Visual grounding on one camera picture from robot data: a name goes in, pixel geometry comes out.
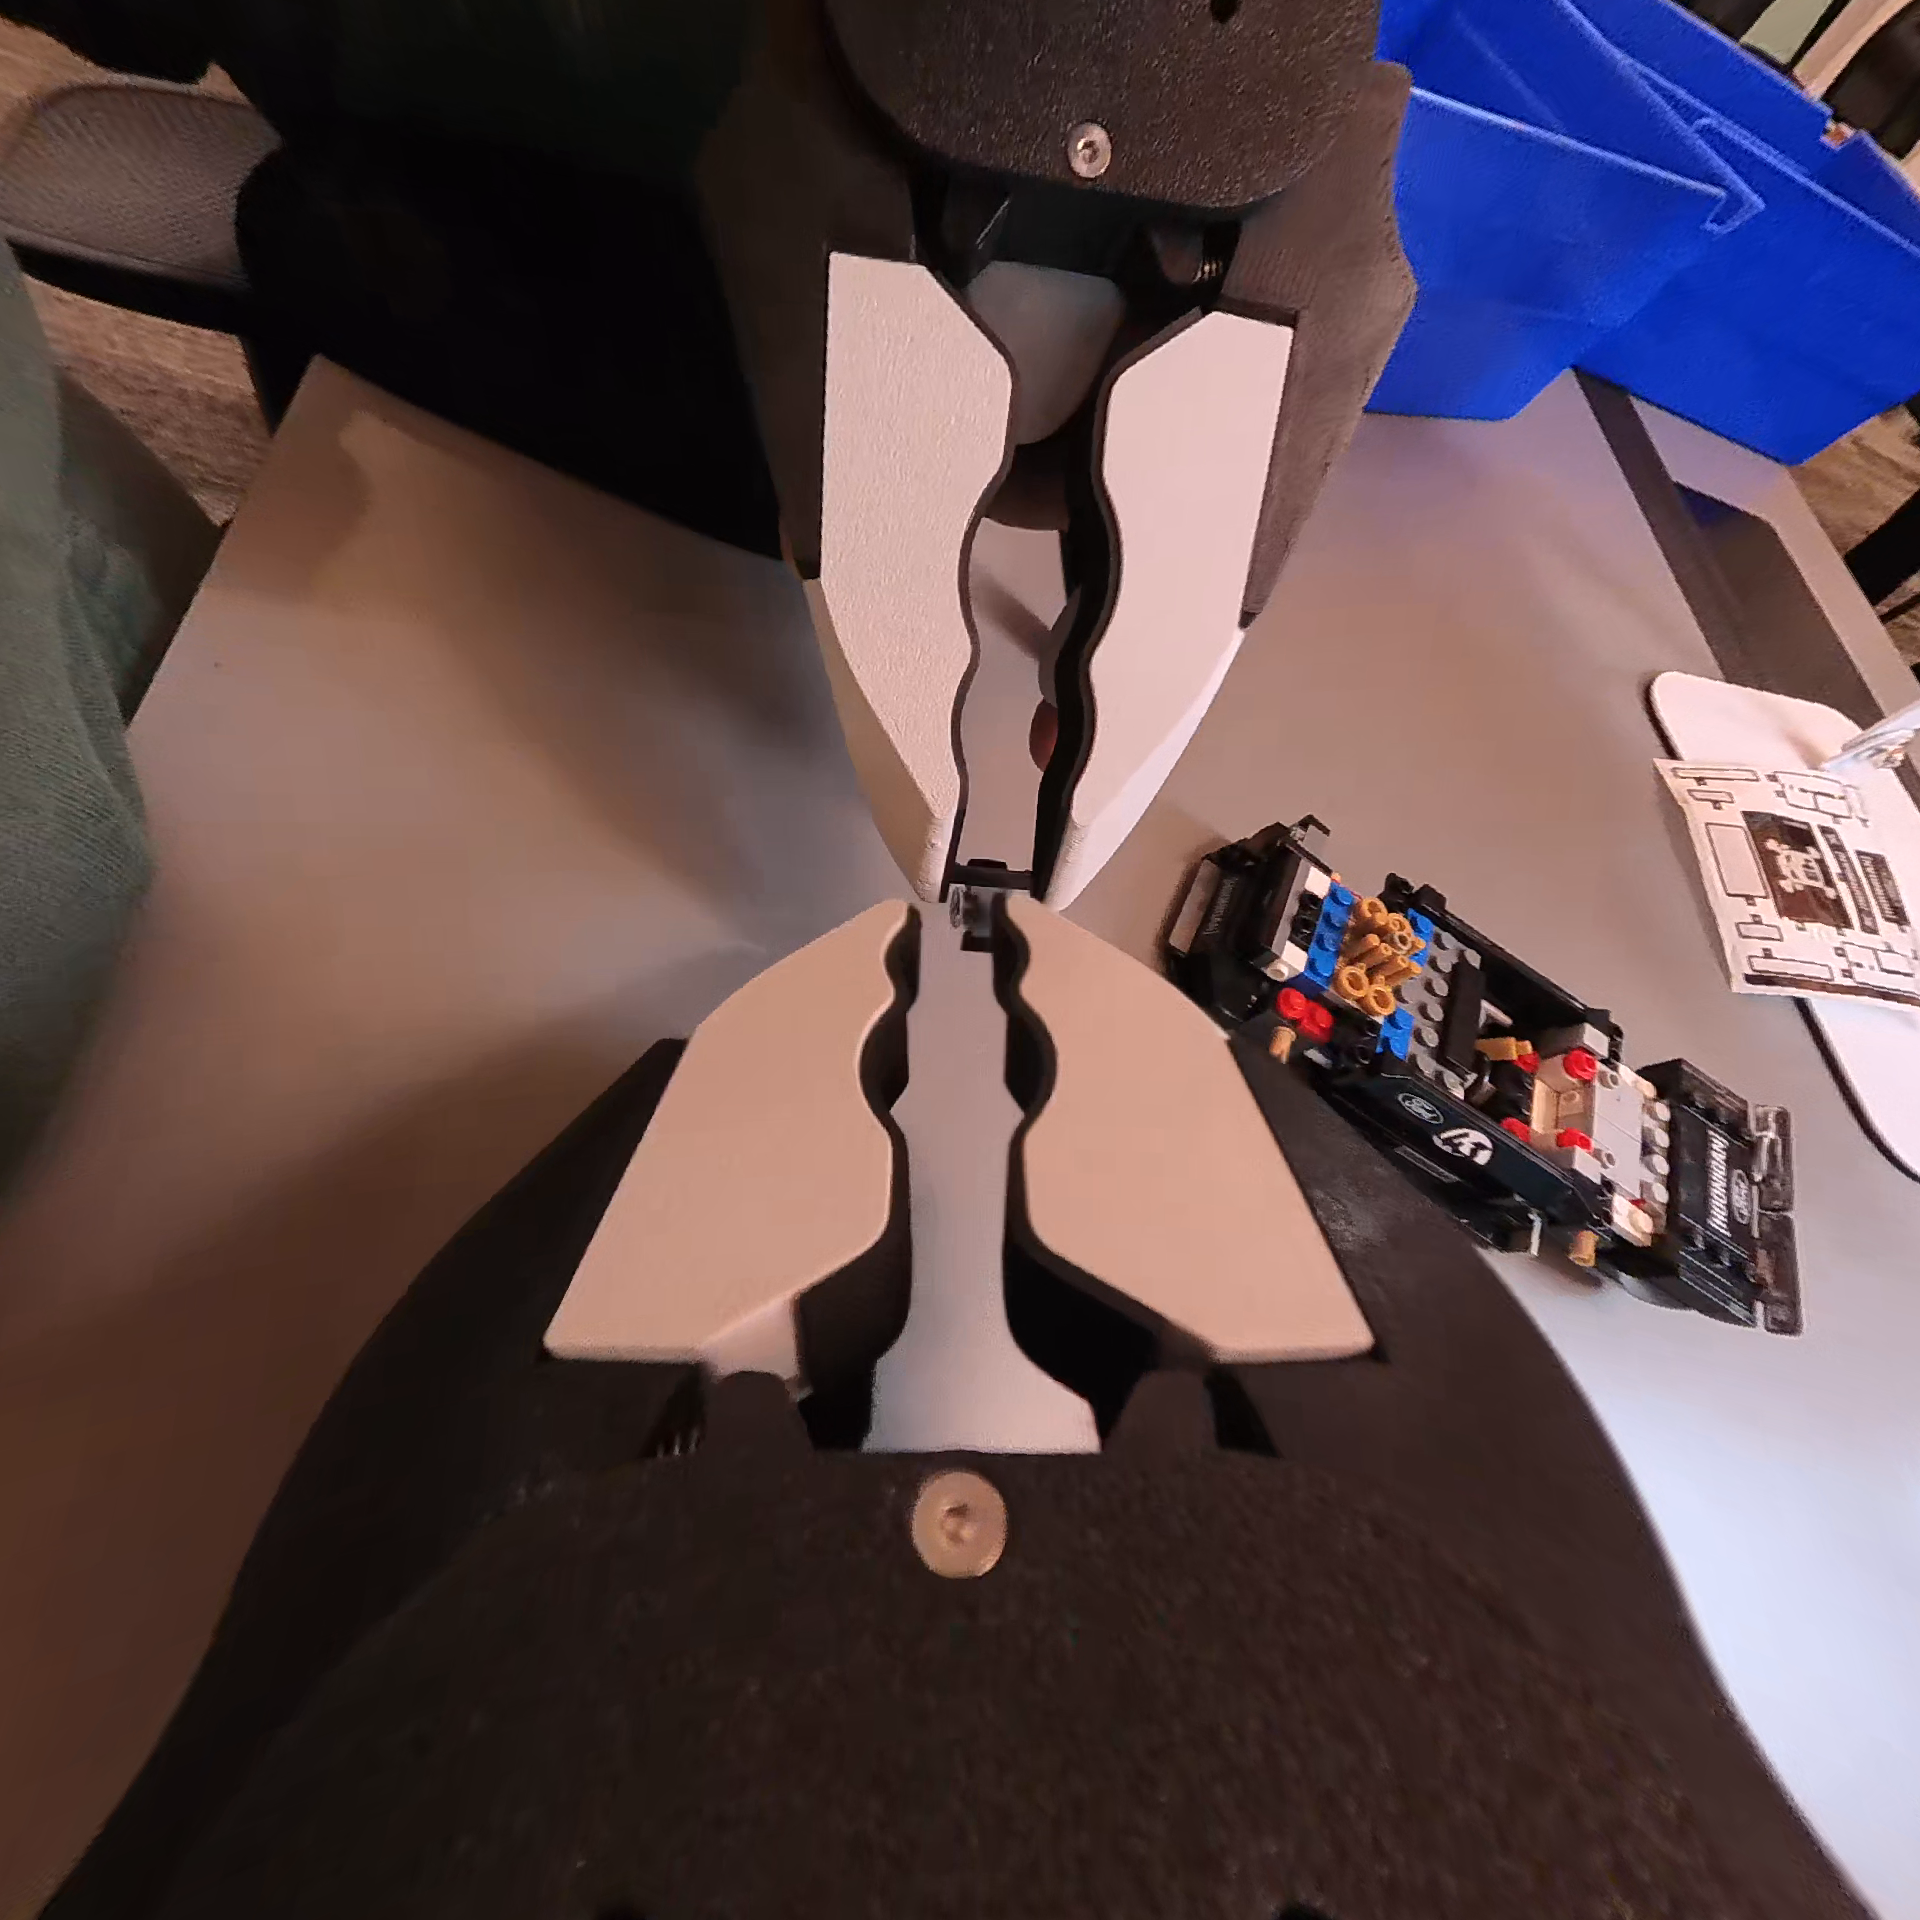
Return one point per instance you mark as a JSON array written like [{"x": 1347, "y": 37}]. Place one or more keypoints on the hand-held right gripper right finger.
[{"x": 1185, "y": 1186}]

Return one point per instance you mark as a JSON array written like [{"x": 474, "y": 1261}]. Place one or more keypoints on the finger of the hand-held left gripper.
[
  {"x": 1185, "y": 494},
  {"x": 891, "y": 494}
]

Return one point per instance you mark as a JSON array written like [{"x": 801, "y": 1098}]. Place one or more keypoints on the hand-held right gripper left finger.
[{"x": 733, "y": 1186}]

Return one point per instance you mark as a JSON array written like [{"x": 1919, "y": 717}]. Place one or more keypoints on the partly built lego car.
[{"x": 1471, "y": 1080}]

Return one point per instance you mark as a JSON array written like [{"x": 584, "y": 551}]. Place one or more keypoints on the small black lego piece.
[{"x": 984, "y": 901}]

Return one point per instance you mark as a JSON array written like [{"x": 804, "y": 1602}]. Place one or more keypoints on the book stand with white base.
[{"x": 1723, "y": 720}]

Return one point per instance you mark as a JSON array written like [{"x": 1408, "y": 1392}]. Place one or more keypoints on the black and white sticker sheet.
[{"x": 1799, "y": 886}]

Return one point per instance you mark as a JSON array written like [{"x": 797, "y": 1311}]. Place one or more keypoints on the grey mesh office chair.
[{"x": 135, "y": 165}]

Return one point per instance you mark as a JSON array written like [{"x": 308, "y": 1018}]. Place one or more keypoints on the person's green top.
[{"x": 76, "y": 676}]

